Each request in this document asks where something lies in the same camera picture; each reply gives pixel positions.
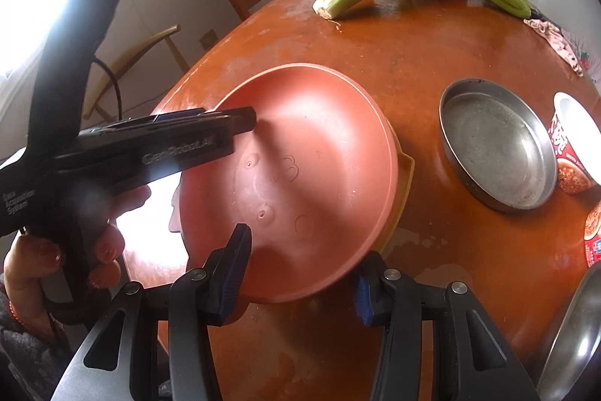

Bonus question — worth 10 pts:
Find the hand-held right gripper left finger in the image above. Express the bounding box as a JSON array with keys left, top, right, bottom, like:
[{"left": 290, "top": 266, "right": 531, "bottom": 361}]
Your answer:
[{"left": 51, "top": 223, "right": 254, "bottom": 401}]

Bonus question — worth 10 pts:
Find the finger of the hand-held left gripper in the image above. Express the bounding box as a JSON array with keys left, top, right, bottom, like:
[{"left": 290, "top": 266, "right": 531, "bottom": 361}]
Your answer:
[
  {"left": 113, "top": 106, "right": 257, "bottom": 139},
  {"left": 150, "top": 110, "right": 207, "bottom": 123}
]

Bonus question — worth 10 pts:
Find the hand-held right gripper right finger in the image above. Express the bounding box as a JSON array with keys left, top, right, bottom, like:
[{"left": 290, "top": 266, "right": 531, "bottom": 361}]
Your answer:
[{"left": 354, "top": 251, "right": 541, "bottom": 401}]

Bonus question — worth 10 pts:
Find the red-brown plastic plate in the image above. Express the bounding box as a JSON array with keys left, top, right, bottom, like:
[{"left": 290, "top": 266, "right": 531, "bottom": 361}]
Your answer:
[{"left": 178, "top": 63, "right": 401, "bottom": 304}]

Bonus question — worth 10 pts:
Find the yellow plastic plate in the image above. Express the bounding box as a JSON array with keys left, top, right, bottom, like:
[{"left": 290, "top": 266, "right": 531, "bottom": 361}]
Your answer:
[{"left": 371, "top": 126, "right": 416, "bottom": 258}]

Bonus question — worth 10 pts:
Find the round steel plate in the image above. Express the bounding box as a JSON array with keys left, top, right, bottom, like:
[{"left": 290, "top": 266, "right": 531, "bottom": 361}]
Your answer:
[{"left": 439, "top": 78, "right": 559, "bottom": 213}]

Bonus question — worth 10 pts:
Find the large steel bowl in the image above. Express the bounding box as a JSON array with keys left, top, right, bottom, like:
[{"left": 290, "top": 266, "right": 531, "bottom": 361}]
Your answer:
[{"left": 535, "top": 262, "right": 601, "bottom": 401}]

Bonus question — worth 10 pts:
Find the instant noodle bowl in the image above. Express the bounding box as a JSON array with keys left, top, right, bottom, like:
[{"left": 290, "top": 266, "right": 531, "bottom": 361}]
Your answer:
[
  {"left": 582, "top": 200, "right": 601, "bottom": 268},
  {"left": 547, "top": 92, "right": 601, "bottom": 196}
]

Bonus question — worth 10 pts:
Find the person's left hand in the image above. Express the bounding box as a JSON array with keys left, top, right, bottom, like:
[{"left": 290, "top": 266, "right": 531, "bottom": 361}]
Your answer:
[{"left": 2, "top": 185, "right": 152, "bottom": 303}]

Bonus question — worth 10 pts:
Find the light wooden chair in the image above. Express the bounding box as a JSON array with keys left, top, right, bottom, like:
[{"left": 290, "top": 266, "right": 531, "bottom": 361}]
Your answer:
[{"left": 83, "top": 24, "right": 191, "bottom": 122}]

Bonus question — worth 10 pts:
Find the pink cloth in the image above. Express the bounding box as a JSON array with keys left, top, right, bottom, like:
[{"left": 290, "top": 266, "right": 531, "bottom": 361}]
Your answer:
[{"left": 523, "top": 18, "right": 585, "bottom": 77}]

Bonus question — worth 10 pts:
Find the black cable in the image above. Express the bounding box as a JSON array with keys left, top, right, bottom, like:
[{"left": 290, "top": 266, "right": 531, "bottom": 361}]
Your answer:
[{"left": 91, "top": 58, "right": 124, "bottom": 120}]

